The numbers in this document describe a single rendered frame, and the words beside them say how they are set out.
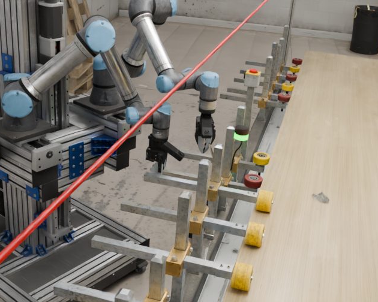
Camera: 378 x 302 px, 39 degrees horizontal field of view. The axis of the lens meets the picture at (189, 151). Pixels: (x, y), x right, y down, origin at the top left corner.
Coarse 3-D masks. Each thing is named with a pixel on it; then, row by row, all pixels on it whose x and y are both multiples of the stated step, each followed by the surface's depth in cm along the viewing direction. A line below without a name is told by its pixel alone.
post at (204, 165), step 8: (208, 160) 186; (200, 168) 185; (208, 168) 185; (200, 176) 187; (208, 176) 188; (200, 184) 188; (208, 184) 191; (200, 192) 189; (200, 200) 190; (200, 208) 192; (192, 240) 198; (200, 240) 197; (200, 248) 199; (192, 256) 201; (200, 256) 203
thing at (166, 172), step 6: (162, 174) 244; (168, 174) 244; (174, 174) 243; (180, 174) 242; (186, 174) 242; (192, 174) 243; (228, 186) 238; (234, 186) 237; (240, 186) 236; (246, 186) 236
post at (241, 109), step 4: (240, 108) 253; (244, 108) 252; (240, 112) 254; (244, 112) 253; (236, 116) 255; (240, 116) 254; (244, 116) 256; (236, 120) 256; (240, 120) 255; (236, 124) 256; (240, 124) 256; (236, 140) 260; (240, 140) 259; (236, 144) 260; (236, 148) 261; (240, 148) 262; (236, 152) 262; (240, 152) 265; (236, 156) 263; (232, 172) 267; (236, 172) 266; (232, 176) 268; (236, 176) 268; (232, 180) 269; (236, 180) 271
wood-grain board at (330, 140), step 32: (320, 64) 427; (352, 64) 435; (320, 96) 350; (352, 96) 355; (288, 128) 293; (320, 128) 297; (352, 128) 301; (288, 160) 255; (320, 160) 258; (352, 160) 261; (288, 192) 226; (352, 192) 230; (288, 224) 202; (320, 224) 204; (352, 224) 206; (256, 256) 182; (288, 256) 183; (320, 256) 185; (352, 256) 186; (256, 288) 166; (288, 288) 168; (320, 288) 169; (352, 288) 170
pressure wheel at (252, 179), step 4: (248, 176) 236; (252, 176) 235; (256, 176) 236; (260, 176) 236; (244, 180) 234; (248, 180) 232; (252, 180) 232; (256, 180) 232; (260, 180) 232; (244, 184) 235; (248, 184) 232; (252, 184) 231; (256, 184) 231; (260, 184) 233; (252, 188) 232; (256, 188) 232
